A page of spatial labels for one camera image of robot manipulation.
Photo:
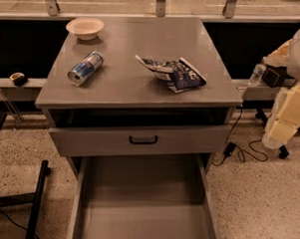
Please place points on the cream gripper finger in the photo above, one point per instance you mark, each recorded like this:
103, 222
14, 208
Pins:
279, 57
284, 120

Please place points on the blue chip bag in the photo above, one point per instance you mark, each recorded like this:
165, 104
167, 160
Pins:
178, 75

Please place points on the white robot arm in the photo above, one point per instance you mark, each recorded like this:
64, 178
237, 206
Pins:
293, 63

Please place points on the grey top drawer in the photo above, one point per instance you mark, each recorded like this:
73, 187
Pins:
102, 141

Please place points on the grey drawer cabinet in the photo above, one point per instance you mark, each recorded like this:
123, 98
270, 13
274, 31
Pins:
123, 93

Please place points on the grey open middle drawer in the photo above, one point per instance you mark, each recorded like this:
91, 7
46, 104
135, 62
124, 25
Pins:
143, 197

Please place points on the small black box speaker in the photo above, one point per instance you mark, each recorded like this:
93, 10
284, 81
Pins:
274, 77

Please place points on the clear plastic water bottle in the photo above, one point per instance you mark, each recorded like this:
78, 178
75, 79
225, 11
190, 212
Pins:
257, 74

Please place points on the black power adapter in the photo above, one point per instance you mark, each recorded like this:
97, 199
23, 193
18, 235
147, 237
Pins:
229, 149

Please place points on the blue silver drink can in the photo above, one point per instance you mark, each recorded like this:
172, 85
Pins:
86, 68

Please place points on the cream paper bowl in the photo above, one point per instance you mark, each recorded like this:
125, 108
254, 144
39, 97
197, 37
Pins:
85, 28

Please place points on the black yellow tape measure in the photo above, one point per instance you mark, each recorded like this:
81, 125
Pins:
18, 79

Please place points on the metal window bracket right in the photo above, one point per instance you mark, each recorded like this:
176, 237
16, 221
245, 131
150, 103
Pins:
229, 8

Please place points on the metal window bracket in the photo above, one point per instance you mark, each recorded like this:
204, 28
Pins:
160, 8
229, 8
52, 7

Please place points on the metal window bracket middle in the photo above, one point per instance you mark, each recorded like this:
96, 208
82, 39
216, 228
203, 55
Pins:
160, 8

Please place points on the black drawer handle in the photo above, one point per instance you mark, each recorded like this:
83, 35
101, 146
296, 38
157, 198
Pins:
143, 140

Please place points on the metal window bracket left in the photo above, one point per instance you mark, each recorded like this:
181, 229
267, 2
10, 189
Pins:
52, 7

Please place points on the black stand frame left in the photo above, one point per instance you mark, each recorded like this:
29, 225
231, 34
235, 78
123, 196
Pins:
33, 198

